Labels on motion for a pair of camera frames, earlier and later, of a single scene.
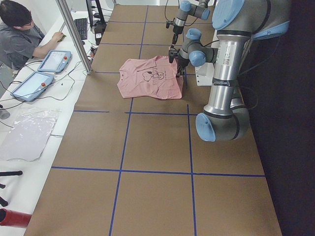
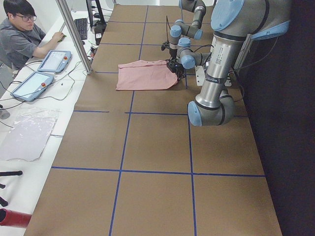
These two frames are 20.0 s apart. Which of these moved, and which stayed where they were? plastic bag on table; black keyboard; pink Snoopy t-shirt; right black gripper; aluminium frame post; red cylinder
Moved: right black gripper; pink Snoopy t-shirt
Stayed: black keyboard; plastic bag on table; red cylinder; aluminium frame post
